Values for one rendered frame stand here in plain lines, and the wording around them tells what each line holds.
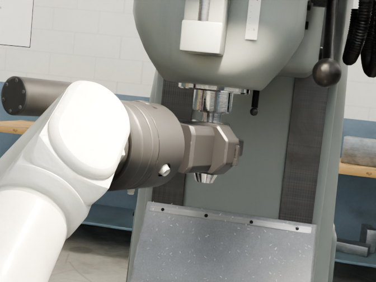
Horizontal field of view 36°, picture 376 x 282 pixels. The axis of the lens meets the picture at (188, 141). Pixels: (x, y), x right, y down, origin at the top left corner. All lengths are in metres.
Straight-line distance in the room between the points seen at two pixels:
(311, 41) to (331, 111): 0.29
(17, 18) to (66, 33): 0.49
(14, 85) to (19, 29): 4.99
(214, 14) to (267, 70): 0.10
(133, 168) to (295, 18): 0.23
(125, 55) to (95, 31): 0.34
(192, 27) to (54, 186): 0.23
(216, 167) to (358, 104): 4.31
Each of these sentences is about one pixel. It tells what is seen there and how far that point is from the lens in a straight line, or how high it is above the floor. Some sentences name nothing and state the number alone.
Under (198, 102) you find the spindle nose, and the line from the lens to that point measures 0.68.
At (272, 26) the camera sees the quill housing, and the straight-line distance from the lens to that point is 0.61.
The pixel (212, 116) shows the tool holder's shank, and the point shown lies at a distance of 0.68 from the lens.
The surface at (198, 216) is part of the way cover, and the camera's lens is 1.08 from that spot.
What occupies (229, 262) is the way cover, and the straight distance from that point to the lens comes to 1.06.
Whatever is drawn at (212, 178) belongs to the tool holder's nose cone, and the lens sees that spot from 0.69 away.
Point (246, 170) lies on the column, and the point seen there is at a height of 1.17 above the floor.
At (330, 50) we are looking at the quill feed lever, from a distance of 0.63.
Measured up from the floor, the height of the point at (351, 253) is 0.24.
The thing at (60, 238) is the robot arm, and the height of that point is 1.19.
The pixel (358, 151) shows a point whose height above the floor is 0.98.
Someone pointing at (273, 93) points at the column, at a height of 1.31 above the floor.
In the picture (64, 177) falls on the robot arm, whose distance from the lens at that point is 0.43.
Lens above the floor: 1.30
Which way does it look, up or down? 5 degrees down
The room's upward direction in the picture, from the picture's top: 6 degrees clockwise
